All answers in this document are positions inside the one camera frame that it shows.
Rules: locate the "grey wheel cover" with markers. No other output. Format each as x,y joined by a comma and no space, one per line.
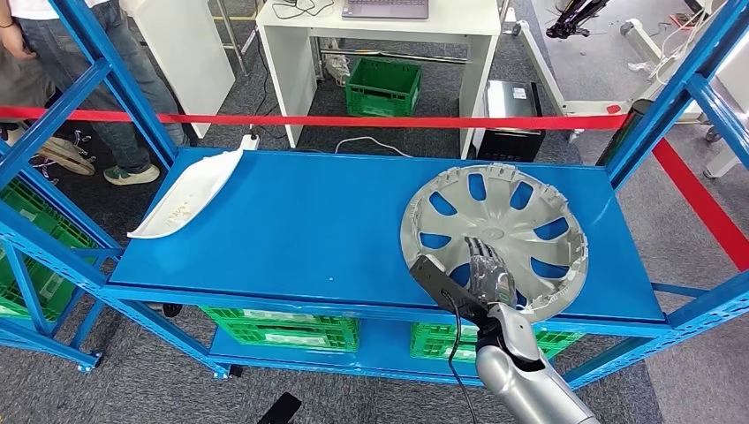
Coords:
515,216

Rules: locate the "white machine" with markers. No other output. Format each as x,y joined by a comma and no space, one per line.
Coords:
728,158

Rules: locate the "black plastic spool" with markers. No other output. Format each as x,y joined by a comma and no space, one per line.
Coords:
171,310

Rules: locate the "red barrier belt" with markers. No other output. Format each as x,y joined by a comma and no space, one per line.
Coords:
351,121
702,199

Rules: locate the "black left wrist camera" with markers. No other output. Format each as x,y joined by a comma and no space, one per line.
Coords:
279,408

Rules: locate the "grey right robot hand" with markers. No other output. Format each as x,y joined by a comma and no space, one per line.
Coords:
491,281

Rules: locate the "white plastic trim part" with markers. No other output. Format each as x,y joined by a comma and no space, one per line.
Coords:
187,193

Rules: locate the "white cabinet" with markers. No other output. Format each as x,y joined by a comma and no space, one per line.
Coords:
181,52

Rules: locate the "white power strip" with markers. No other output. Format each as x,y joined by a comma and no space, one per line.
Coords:
250,142

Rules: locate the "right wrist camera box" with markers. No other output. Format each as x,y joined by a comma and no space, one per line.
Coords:
439,281

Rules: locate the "grey laptop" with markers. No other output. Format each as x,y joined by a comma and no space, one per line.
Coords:
386,9

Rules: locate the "white tube frame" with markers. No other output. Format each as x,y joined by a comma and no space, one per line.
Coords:
585,107

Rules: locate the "black belt stanchion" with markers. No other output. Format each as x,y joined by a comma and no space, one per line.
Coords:
623,134

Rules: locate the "white desk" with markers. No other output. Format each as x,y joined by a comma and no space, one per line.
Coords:
292,58

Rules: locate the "black computer case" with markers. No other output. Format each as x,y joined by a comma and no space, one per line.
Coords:
509,134

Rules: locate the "person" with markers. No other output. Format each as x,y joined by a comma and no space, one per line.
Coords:
134,88
23,88

